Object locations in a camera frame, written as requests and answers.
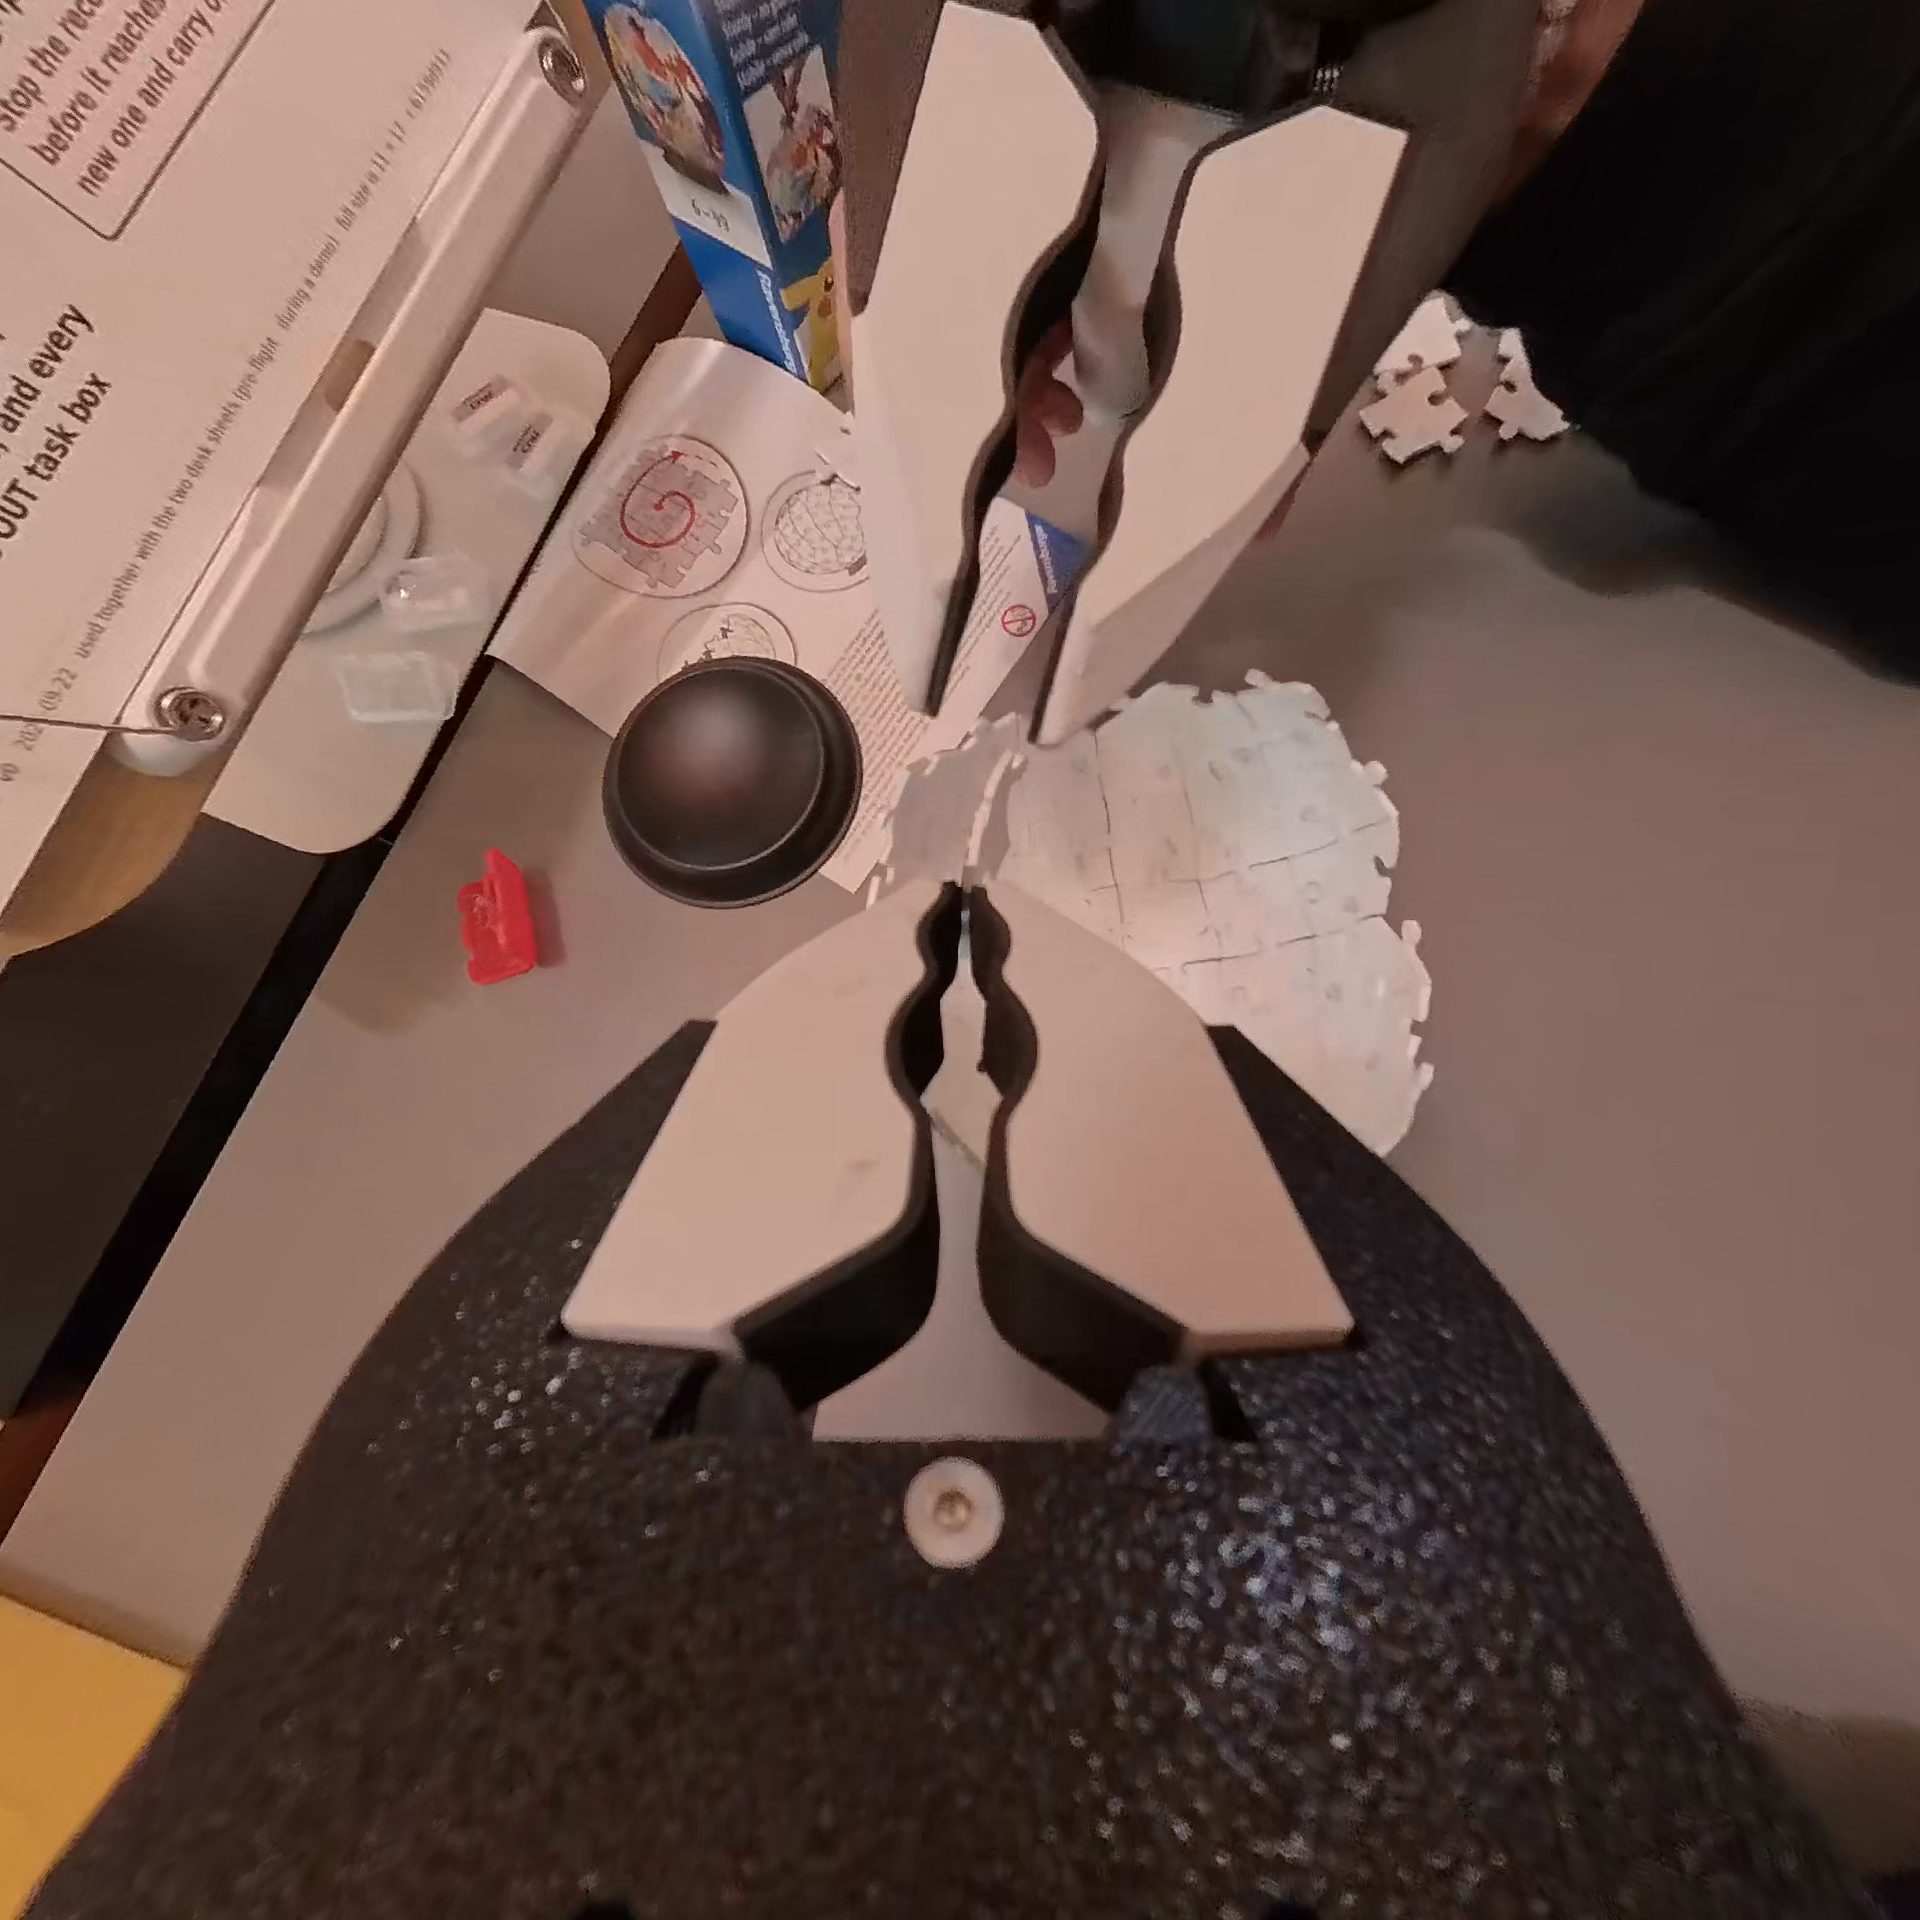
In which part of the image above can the blue puzzle box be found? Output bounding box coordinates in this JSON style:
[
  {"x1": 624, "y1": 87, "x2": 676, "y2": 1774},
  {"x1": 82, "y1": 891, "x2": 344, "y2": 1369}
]
[{"x1": 586, "y1": 0, "x2": 864, "y2": 392}]

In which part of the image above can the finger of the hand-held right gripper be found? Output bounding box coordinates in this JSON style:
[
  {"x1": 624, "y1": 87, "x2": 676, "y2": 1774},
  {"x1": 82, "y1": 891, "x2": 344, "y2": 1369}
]
[
  {"x1": 1032, "y1": 106, "x2": 1412, "y2": 748},
  {"x1": 852, "y1": 0, "x2": 1110, "y2": 719}
]

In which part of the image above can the red plastic clip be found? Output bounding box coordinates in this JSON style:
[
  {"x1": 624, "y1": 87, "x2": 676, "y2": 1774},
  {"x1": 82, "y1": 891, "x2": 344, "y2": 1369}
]
[{"x1": 459, "y1": 849, "x2": 564, "y2": 988}]

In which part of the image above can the white instruction leaflet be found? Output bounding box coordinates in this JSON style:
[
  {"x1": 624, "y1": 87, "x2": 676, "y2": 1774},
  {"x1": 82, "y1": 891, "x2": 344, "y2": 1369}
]
[{"x1": 487, "y1": 336, "x2": 1096, "y2": 904}]

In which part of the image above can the partly built puzzle ball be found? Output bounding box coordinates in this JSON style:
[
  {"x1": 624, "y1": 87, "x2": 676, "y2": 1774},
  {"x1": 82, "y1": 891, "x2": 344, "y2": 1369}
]
[{"x1": 885, "y1": 676, "x2": 1432, "y2": 1158}]

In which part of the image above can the person's right hand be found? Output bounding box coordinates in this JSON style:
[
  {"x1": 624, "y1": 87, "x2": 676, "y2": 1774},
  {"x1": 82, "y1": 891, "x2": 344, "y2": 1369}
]
[{"x1": 1011, "y1": 323, "x2": 1085, "y2": 491}]

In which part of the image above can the wooden sheet holder board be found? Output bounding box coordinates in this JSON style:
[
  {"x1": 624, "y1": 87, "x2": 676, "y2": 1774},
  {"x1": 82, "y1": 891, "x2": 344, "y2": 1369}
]
[{"x1": 0, "y1": 0, "x2": 616, "y2": 969}]

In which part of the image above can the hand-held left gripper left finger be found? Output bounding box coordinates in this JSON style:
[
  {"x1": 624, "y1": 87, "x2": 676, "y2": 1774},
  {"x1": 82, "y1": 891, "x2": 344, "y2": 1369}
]
[{"x1": 561, "y1": 883, "x2": 962, "y2": 1409}]

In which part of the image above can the yellow storage bin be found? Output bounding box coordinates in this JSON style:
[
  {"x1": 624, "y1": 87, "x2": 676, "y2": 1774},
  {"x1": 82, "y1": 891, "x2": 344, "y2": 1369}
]
[{"x1": 0, "y1": 1598, "x2": 189, "y2": 1920}]

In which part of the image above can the black ball stand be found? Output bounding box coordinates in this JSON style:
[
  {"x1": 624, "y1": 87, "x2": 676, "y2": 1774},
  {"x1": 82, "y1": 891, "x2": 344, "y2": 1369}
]
[{"x1": 605, "y1": 654, "x2": 865, "y2": 908}]

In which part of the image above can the pile of puzzle pieces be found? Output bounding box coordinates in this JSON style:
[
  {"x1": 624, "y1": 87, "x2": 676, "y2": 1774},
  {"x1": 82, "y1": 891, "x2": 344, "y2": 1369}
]
[{"x1": 1355, "y1": 291, "x2": 1575, "y2": 466}]

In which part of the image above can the person's right forearm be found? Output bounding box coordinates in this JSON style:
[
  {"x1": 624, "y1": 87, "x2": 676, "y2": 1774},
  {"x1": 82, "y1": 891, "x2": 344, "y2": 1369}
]
[{"x1": 1441, "y1": 0, "x2": 1920, "y2": 679}]

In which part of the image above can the white clamp bar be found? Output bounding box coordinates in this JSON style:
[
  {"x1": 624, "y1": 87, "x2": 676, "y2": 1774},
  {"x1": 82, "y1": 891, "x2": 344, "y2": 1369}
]
[{"x1": 120, "y1": 21, "x2": 594, "y2": 774}]

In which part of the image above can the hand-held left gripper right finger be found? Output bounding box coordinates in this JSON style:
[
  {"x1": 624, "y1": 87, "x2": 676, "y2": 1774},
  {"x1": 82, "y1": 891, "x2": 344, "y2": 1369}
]
[{"x1": 966, "y1": 883, "x2": 1355, "y2": 1415}]

